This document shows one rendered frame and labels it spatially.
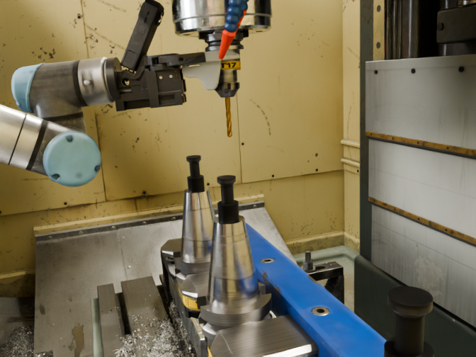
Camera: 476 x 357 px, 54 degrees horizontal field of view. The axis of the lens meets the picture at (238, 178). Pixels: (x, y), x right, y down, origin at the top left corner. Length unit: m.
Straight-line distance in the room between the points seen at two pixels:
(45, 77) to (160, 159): 1.05
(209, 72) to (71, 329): 1.02
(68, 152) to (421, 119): 0.69
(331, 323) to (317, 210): 1.73
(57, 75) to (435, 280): 0.84
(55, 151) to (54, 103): 0.16
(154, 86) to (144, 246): 1.07
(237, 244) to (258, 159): 1.54
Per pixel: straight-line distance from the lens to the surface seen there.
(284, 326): 0.38
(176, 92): 0.75
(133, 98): 0.78
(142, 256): 1.72
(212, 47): 0.76
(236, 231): 0.37
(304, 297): 0.39
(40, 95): 0.80
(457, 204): 0.99
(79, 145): 0.66
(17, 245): 1.87
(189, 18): 0.73
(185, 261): 0.48
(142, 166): 1.79
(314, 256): 2.05
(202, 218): 0.47
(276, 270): 0.44
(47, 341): 1.55
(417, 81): 1.03
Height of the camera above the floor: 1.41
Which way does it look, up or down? 13 degrees down
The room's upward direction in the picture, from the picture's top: 3 degrees counter-clockwise
